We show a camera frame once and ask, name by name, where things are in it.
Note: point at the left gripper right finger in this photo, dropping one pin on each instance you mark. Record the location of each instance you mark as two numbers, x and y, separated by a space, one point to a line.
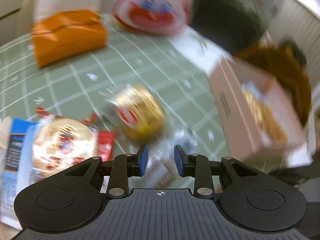
196 166

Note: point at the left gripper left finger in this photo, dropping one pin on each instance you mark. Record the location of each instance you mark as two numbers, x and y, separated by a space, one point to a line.
124 167

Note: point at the golden round cake packet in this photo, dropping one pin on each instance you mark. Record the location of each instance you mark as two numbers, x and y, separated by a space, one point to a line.
136 111

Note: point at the round rice cracker packet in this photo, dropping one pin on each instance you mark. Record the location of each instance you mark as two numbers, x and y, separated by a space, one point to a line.
60 142

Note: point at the blue white snack packet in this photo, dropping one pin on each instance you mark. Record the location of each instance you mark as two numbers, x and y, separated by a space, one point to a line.
17 170

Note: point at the green grid tablecloth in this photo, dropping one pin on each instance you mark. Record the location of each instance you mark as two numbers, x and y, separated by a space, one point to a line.
172 70

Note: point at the pink cardboard box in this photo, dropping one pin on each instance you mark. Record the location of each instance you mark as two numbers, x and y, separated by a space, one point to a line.
258 119

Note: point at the orange tissue box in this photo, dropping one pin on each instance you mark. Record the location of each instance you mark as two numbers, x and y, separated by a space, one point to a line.
67 34

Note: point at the red white cartoon bag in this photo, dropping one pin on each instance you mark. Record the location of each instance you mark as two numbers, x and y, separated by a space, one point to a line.
156 17

